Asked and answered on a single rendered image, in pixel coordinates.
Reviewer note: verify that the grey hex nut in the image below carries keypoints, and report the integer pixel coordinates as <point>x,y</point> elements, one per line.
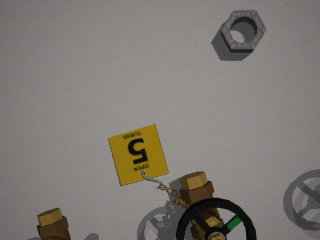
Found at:
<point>249,16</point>

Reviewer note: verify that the yellow tag on chain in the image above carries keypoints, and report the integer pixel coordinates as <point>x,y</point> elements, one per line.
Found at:
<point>140,150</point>

